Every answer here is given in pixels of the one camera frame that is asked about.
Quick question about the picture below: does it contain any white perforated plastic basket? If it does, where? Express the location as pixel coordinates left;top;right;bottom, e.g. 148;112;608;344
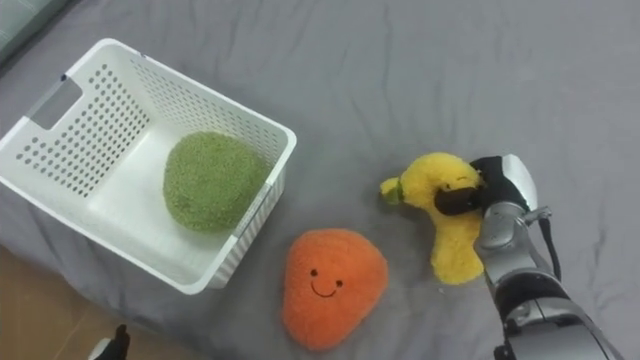
0;37;298;296

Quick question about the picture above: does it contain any green fruit soft toy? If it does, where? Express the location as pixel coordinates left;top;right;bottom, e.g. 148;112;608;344
162;130;274;234

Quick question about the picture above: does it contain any orange smiling fruit soft toy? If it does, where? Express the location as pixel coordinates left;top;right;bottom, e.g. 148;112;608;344
281;228;390;352

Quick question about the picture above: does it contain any grey pillow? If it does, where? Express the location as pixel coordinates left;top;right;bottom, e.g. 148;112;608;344
0;0;69;64

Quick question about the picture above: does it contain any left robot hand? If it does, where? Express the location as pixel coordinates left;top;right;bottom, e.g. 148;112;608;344
87;323;132;360

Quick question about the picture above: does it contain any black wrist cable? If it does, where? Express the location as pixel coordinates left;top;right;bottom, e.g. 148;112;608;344
524;205;563;282

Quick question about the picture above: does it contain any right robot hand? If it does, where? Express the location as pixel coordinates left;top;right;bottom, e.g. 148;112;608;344
433;154;539;217

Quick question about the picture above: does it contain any yellow banana soft toy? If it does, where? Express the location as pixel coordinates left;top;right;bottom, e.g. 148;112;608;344
379;152;487;286

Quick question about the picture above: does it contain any grey bed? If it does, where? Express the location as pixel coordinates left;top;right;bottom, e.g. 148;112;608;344
0;0;640;360

